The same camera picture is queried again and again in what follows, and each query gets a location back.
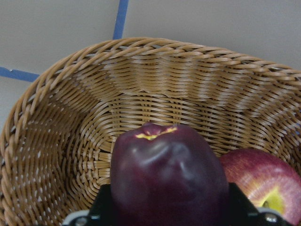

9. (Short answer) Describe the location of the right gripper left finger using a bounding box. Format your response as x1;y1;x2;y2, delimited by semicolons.
62;185;113;226

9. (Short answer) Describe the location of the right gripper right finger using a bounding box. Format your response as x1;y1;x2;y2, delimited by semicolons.
229;183;291;226

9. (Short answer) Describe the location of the red yellow apple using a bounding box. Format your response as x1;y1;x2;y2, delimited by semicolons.
219;148;301;226

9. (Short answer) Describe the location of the dark purple apple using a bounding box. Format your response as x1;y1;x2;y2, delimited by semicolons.
111;123;230;226

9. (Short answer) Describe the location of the oval wicker basket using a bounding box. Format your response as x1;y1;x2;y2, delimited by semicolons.
0;37;301;226

